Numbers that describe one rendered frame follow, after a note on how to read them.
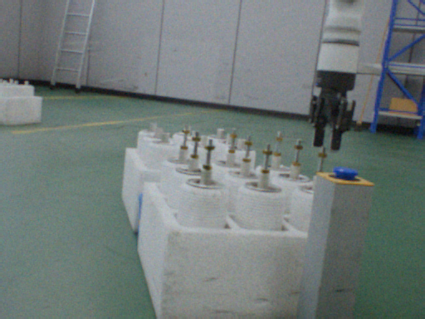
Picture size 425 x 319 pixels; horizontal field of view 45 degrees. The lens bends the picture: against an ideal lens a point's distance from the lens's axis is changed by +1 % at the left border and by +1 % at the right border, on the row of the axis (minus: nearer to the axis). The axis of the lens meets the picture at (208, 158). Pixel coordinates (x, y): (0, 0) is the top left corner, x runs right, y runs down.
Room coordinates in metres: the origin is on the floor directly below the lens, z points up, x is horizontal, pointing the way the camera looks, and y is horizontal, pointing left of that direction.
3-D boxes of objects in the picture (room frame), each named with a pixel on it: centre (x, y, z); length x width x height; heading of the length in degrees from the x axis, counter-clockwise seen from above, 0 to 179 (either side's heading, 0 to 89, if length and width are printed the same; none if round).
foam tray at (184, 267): (1.10, -0.08, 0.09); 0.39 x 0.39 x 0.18; 15
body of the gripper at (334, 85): (1.01, -0.23, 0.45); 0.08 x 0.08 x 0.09
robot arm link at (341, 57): (1.01, -0.25, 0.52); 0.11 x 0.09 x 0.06; 106
